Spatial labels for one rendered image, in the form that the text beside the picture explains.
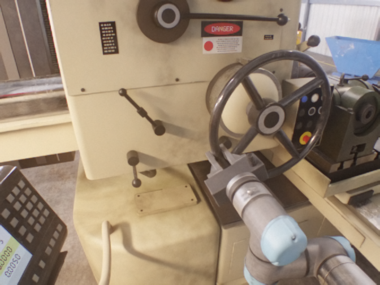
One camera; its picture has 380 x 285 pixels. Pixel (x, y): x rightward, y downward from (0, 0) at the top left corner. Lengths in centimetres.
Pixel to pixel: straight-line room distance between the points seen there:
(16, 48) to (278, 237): 137
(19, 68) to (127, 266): 113
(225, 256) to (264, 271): 100
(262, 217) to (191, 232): 85
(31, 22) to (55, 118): 55
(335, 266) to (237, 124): 46
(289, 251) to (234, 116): 44
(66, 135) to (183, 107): 55
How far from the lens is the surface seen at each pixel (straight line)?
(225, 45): 81
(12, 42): 147
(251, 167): 55
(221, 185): 54
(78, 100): 77
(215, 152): 63
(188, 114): 83
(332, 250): 56
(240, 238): 145
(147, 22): 71
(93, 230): 137
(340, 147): 115
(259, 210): 47
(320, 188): 120
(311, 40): 94
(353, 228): 139
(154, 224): 132
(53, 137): 115
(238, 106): 74
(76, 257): 209
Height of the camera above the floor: 158
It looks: 30 degrees down
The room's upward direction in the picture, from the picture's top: straight up
